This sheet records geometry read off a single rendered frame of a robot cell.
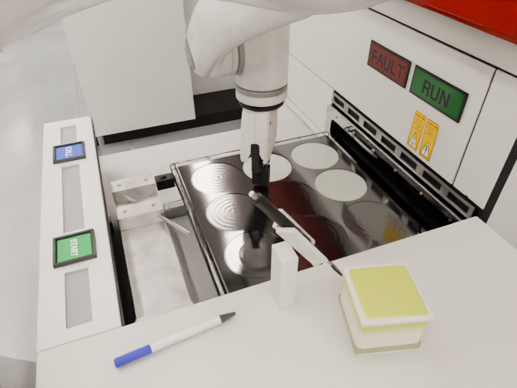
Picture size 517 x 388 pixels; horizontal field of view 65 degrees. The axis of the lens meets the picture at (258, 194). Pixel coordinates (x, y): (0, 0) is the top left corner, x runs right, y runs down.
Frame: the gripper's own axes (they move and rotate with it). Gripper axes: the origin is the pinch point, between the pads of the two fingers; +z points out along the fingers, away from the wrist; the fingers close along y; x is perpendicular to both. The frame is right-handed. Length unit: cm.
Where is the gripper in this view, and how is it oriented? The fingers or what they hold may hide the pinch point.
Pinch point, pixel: (261, 174)
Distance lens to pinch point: 77.1
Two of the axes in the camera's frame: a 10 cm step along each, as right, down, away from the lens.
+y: -2.1, 6.2, -7.6
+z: 0.0, 7.8, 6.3
